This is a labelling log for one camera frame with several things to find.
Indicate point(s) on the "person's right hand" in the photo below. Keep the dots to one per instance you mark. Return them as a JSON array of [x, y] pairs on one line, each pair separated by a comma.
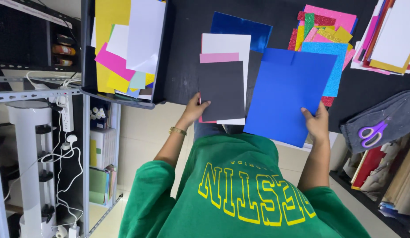
[[319, 124]]

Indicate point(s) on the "person's left hand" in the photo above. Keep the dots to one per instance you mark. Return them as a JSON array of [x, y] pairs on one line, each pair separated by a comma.
[[191, 112]]

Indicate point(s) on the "dark grey paper sheet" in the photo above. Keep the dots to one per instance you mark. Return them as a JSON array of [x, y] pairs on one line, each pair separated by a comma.
[[221, 91]]

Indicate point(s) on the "blue foam sheet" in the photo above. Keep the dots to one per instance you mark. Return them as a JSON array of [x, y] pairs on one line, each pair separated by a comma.
[[284, 96]]

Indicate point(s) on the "pink paper sheet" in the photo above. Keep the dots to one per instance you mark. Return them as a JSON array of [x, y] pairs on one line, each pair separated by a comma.
[[219, 57]]

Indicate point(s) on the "white paper sheet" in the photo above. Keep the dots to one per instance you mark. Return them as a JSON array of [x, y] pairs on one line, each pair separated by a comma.
[[226, 43]]

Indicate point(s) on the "blue jeans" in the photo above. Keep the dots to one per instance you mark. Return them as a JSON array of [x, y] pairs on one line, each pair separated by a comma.
[[206, 129]]

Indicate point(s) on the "purple scissors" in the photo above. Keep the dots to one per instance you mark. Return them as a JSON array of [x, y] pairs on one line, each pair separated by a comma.
[[371, 133]]

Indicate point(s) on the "light blue glitter sheet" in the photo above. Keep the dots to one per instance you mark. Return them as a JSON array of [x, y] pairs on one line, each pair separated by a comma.
[[337, 69]]

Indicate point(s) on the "grey denim cloth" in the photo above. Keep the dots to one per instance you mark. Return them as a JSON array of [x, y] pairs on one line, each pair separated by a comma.
[[390, 112]]

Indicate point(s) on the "black paper sheet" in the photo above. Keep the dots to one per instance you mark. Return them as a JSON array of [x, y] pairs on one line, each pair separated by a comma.
[[254, 72]]

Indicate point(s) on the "black box of paper scraps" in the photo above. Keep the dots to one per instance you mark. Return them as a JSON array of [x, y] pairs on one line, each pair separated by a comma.
[[383, 178]]

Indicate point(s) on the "black tray of coloured papers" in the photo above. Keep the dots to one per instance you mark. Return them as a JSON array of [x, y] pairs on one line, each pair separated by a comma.
[[125, 49]]

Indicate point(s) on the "green printed sweatshirt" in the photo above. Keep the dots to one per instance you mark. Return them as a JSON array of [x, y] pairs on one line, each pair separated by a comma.
[[238, 195]]

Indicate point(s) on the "shiny metallic blue sheet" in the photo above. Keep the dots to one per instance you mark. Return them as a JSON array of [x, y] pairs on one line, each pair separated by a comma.
[[241, 26]]

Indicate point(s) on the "pile of coloured glitter sheets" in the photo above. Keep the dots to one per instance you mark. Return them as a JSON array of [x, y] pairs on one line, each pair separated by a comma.
[[324, 23]]

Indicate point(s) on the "stack of mixed paper sheets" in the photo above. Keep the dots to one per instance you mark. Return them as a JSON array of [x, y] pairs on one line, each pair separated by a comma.
[[390, 36]]

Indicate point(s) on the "white power strip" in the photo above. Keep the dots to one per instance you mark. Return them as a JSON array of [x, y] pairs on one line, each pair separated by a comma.
[[67, 114]]

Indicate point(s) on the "white cylindrical machine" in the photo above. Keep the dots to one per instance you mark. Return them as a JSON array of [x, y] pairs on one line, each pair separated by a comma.
[[28, 158]]

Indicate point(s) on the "grey metal shelf rack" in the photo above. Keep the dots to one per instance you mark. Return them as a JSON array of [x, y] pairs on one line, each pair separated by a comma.
[[26, 39]]

